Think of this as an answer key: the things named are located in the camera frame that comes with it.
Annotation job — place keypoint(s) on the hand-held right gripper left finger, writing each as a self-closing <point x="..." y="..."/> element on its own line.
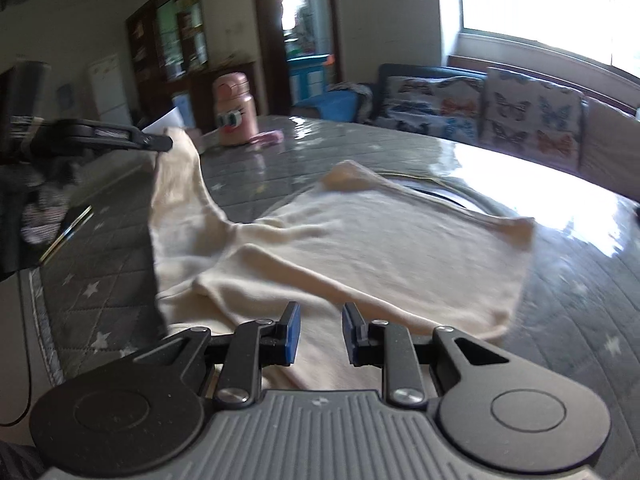
<point x="290" y="336"/>

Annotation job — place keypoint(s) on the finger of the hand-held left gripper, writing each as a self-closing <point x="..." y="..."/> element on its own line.
<point x="107" y="136"/>

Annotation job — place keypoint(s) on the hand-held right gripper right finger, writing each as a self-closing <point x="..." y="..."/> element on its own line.
<point x="353" y="336"/>

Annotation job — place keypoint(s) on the cream knit garment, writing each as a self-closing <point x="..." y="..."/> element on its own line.
<point x="360" y="255"/>

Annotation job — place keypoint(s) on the white refrigerator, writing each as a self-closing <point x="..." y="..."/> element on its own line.
<point x="107" y="90"/>

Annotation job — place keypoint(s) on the white paper sheet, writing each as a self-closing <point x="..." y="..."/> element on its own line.
<point x="165" y="121"/>

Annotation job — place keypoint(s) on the thin shiny metal strip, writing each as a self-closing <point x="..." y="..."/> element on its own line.
<point x="65" y="232"/>

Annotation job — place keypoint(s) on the dark wooden display cabinet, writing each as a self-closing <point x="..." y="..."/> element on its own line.
<point x="167" y="35"/>

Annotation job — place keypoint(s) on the pink water bottle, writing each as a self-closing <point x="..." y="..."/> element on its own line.
<point x="234" y="110"/>

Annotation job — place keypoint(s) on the grey quilted star table cover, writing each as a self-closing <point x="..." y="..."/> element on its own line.
<point x="107" y="280"/>

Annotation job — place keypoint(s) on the small pink item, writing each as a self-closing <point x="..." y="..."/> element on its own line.
<point x="267" y="137"/>

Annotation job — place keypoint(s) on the blue cabinet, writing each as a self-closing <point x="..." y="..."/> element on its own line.
<point x="310" y="77"/>

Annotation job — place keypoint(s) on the blue stool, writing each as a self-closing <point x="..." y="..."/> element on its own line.
<point x="325" y="106"/>

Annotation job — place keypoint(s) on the wide butterfly print cushion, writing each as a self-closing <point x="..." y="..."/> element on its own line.
<point x="430" y="107"/>

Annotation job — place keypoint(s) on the dark blue sofa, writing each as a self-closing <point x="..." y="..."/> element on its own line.
<point x="430" y="71"/>

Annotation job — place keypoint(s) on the square butterfly print cushion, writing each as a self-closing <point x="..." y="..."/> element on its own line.
<point x="532" y="117"/>

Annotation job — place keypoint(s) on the plain white cushion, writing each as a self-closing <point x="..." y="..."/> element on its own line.
<point x="612" y="145"/>

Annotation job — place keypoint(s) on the window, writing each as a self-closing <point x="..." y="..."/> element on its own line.
<point x="545" y="0"/>

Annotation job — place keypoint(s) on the dark wooden door frame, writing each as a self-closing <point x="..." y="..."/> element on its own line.
<point x="265" y="35"/>

